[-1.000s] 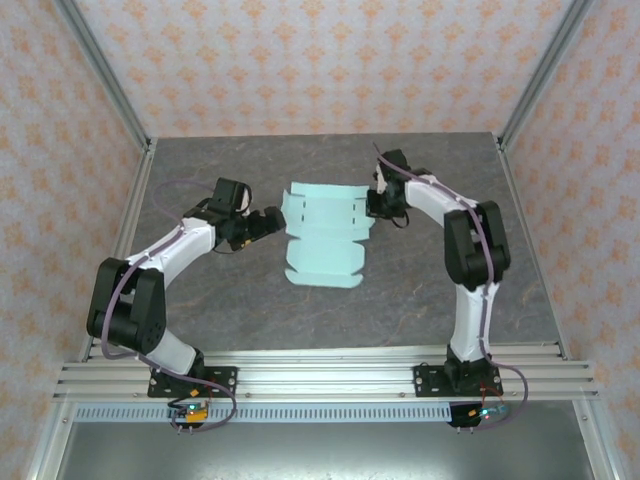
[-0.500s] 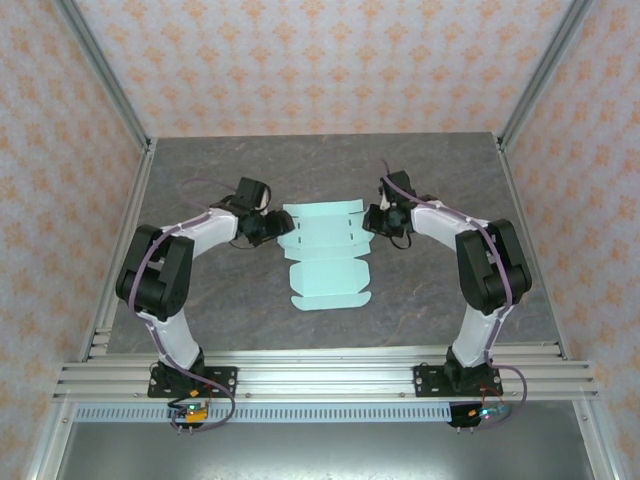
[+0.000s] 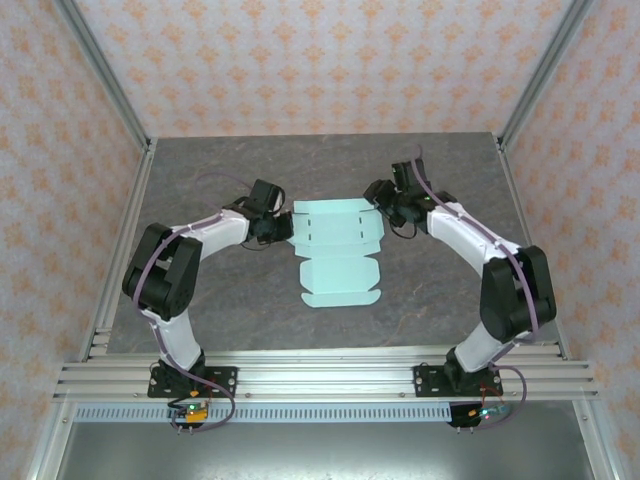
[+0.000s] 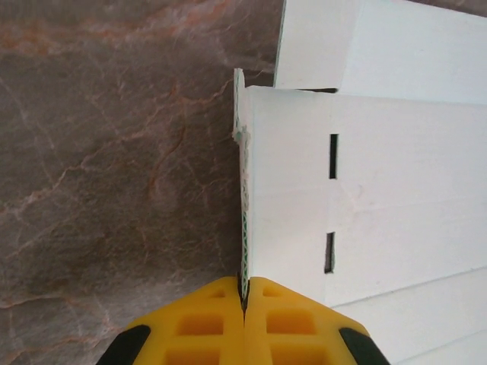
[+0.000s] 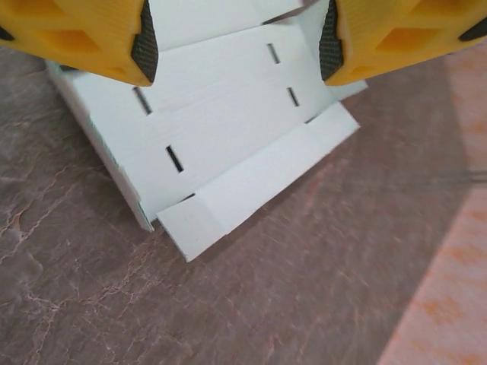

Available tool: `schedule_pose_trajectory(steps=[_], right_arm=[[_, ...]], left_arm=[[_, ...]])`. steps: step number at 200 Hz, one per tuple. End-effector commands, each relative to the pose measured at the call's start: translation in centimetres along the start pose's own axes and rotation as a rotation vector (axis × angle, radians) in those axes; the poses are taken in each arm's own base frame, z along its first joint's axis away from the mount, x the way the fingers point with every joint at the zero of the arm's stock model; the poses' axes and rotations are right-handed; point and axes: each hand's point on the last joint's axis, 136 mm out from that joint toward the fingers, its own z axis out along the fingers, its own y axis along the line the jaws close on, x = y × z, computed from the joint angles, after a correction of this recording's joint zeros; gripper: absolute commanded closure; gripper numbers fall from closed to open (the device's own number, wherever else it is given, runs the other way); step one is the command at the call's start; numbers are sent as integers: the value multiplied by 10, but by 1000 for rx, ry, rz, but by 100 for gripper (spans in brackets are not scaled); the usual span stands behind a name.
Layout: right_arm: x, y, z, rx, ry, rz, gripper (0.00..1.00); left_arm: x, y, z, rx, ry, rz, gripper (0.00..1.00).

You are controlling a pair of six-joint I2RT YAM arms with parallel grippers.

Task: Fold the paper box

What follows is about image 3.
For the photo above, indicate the mint green paper box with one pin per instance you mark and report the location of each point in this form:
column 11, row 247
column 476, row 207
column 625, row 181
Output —
column 337, row 250

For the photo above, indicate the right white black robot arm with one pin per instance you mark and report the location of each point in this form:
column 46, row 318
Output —
column 460, row 230

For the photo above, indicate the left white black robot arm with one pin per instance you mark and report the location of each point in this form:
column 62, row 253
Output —
column 215, row 232

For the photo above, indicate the narrow aluminium cross beam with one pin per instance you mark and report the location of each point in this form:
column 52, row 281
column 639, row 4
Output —
column 325, row 356

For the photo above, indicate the wide aluminium mounting beam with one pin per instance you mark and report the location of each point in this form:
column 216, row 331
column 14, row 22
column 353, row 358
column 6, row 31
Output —
column 325, row 382

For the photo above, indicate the yellow green left circuit board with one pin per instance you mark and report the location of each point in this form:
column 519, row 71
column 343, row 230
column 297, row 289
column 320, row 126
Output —
column 192, row 412

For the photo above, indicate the green lit right circuit board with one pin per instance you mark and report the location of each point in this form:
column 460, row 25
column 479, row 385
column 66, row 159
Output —
column 487, row 413

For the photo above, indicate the grey metal shelf sheet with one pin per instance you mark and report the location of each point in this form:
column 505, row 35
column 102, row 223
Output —
column 325, row 452

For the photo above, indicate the aluminium table side rail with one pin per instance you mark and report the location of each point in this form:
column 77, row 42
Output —
column 122, row 240
column 525, row 210

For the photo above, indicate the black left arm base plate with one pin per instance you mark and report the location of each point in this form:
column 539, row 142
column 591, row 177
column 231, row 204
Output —
column 225, row 380

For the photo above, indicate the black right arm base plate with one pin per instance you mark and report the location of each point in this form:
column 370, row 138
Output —
column 426, row 380

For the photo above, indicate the aluminium frame post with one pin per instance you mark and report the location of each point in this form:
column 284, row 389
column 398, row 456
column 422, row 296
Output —
column 542, row 75
column 107, row 75

